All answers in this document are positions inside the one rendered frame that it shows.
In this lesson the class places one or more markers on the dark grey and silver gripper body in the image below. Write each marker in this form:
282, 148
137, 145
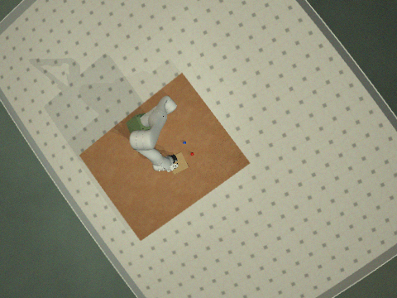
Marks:
172, 166

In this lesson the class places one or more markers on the tan square mat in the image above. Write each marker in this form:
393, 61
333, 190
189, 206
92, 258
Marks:
181, 162

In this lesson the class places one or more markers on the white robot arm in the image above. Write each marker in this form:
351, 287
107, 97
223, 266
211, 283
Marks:
144, 141

